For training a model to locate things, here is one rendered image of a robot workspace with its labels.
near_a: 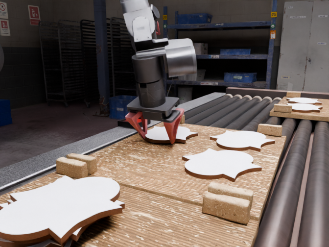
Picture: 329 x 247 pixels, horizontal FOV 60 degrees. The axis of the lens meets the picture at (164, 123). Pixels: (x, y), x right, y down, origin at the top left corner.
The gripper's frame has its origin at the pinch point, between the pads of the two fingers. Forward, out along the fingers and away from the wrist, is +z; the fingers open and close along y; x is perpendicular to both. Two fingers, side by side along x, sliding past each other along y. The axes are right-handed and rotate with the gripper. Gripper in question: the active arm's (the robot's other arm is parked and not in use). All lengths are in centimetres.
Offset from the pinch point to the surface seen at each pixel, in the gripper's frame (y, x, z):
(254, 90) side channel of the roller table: -4, -94, 28
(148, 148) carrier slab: -0.4, 5.3, -0.3
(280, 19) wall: 32, -497, 71
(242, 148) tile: -18.8, -2.7, 1.2
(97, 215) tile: -11.2, 32.3, -11.7
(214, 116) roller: -0.9, -37.6, 14.5
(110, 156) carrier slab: 4.1, 12.4, -2.4
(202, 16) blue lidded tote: 148, -427, 48
